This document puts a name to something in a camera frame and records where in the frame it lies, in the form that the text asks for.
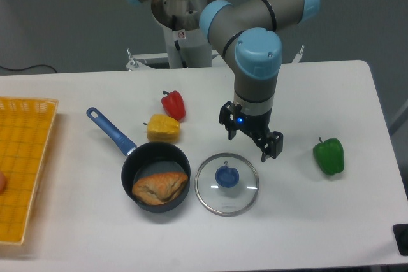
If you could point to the white metal base frame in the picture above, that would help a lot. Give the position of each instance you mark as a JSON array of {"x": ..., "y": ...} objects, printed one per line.
[{"x": 160, "y": 61}]

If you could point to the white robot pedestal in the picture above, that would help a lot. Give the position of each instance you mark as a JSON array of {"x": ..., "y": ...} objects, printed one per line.
[{"x": 186, "y": 45}]

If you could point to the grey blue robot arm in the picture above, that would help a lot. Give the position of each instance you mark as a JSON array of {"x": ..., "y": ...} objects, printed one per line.
[{"x": 245, "y": 36}]

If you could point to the glass pot lid blue knob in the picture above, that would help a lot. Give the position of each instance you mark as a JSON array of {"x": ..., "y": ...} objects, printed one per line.
[{"x": 226, "y": 184}]

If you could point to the dark pot with blue handle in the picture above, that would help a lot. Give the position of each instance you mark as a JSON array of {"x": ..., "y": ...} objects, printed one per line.
[{"x": 145, "y": 160}]

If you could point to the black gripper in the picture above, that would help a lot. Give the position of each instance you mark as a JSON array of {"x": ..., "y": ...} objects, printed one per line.
[{"x": 254, "y": 126}]

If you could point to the red bell pepper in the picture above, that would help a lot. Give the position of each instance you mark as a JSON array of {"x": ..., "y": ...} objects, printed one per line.
[{"x": 173, "y": 105}]

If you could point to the yellow bell pepper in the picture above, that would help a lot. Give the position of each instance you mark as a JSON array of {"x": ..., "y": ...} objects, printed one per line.
[{"x": 162, "y": 128}]

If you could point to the yellow wicker basket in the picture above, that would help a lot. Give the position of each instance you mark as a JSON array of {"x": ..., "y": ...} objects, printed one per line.
[{"x": 26, "y": 125}]

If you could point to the black device at table corner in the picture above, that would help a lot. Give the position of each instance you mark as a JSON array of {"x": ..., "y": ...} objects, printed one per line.
[{"x": 401, "y": 236}]

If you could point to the golden puff pastry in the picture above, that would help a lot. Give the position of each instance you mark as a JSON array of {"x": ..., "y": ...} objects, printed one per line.
[{"x": 160, "y": 188}]

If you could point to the green bell pepper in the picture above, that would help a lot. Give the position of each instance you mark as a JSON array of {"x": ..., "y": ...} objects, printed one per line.
[{"x": 329, "y": 155}]

